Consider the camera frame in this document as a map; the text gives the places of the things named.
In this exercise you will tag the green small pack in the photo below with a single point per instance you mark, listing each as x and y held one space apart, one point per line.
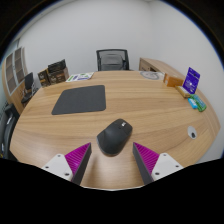
199 103

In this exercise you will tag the blue small pack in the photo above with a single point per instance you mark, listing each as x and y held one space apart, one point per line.
192 103

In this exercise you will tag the black armchair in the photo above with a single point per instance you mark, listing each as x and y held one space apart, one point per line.
7 130

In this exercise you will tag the wooden side desk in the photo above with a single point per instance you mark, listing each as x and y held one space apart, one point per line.
160 65

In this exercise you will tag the black computer mouse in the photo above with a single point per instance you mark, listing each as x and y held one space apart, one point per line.
114 137

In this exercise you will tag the printed paper sheet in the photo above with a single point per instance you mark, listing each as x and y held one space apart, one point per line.
79 77

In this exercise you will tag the wooden shelf unit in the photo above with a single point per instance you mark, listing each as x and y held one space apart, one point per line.
13 75

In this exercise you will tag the orange cardboard box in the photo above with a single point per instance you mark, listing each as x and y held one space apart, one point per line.
173 81

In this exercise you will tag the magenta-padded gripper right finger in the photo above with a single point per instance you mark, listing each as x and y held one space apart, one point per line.
148 159

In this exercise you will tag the large brown cardboard box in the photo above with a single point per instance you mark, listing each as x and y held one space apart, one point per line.
58 76

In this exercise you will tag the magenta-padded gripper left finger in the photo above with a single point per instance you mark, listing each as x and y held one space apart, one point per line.
76 159

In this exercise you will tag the small brown cardboard box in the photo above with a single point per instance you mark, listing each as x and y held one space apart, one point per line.
43 78

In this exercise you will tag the tan flat box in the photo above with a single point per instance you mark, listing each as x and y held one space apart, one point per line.
182 91

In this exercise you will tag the round grey-white disc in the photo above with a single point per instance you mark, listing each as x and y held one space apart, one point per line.
149 75

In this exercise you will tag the small black swivel chair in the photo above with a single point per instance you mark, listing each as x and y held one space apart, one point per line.
28 83

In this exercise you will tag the purple standing card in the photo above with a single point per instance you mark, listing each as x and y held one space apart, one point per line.
191 80

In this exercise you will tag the dark grey mouse pad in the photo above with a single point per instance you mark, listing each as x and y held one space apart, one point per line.
80 99

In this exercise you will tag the black box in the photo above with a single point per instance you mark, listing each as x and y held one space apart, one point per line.
56 65

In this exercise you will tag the grey mesh office chair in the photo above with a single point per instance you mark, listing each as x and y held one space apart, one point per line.
112 60

